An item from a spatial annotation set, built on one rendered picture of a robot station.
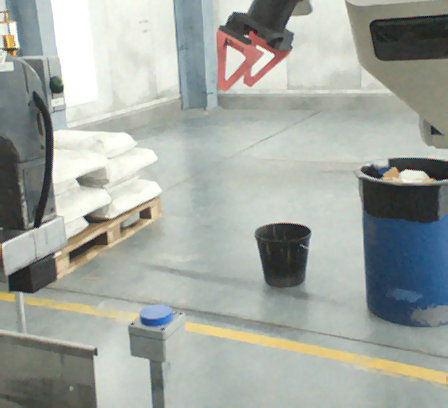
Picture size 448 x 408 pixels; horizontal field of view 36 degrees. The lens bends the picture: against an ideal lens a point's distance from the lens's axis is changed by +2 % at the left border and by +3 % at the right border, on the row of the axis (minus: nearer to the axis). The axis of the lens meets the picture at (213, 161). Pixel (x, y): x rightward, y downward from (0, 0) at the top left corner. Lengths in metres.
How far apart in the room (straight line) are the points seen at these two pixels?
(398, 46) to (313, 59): 8.10
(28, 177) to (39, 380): 0.58
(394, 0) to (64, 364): 0.96
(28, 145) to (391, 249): 2.16
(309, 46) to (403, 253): 6.40
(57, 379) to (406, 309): 1.92
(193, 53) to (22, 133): 8.57
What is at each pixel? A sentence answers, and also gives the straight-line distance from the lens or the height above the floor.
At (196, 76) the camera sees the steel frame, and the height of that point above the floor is 0.50.
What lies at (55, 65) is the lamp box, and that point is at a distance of 1.15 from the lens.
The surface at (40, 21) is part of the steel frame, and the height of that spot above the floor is 1.36.
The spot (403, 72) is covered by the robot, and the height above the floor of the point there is 1.27.
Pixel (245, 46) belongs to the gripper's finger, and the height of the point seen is 1.34.
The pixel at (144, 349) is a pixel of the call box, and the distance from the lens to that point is 1.28.
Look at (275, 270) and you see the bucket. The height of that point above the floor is 0.09.
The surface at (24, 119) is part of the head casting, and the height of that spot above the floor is 1.24.
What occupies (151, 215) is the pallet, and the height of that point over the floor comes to 0.05.
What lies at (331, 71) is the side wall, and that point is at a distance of 9.12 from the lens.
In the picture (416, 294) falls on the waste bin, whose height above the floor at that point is 0.15.
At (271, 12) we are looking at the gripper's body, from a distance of 0.92.
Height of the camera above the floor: 1.39
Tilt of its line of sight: 13 degrees down
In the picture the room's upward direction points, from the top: 3 degrees counter-clockwise
